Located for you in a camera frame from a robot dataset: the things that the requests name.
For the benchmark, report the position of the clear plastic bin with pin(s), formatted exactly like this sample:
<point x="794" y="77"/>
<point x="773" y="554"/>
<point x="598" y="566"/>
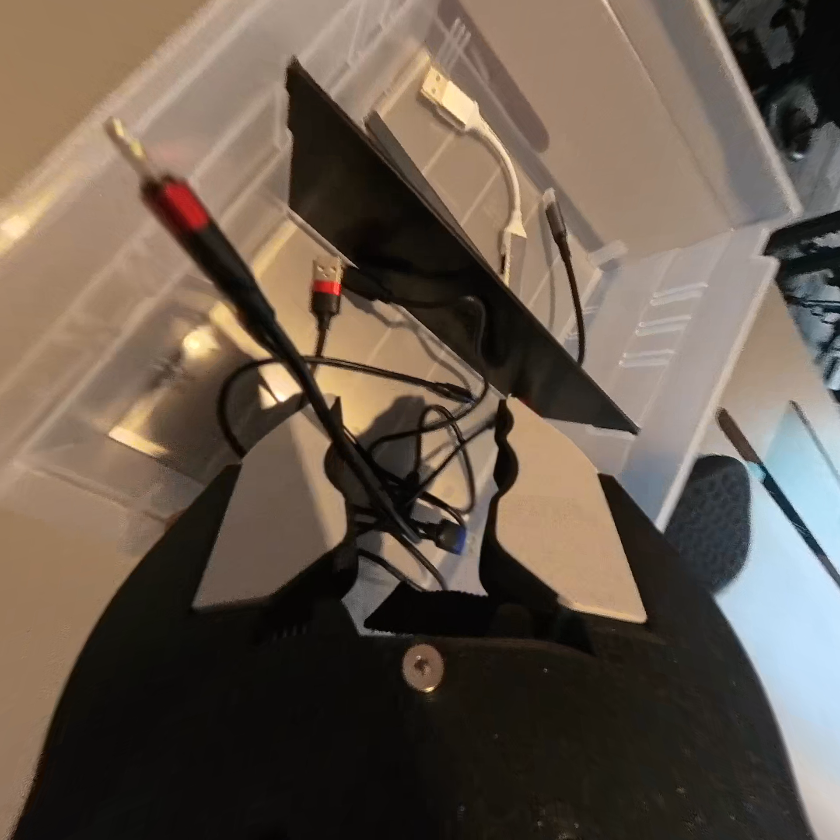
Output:
<point x="98" y="295"/>

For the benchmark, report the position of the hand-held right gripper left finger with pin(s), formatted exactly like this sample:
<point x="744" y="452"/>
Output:
<point x="269" y="512"/>

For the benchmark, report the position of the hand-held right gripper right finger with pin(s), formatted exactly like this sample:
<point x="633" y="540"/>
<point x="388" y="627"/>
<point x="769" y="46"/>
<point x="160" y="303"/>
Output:
<point x="564" y="525"/>

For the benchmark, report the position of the black textured rounded object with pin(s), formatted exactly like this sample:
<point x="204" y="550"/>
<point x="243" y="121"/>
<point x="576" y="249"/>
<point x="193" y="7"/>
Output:
<point x="709" y="518"/>

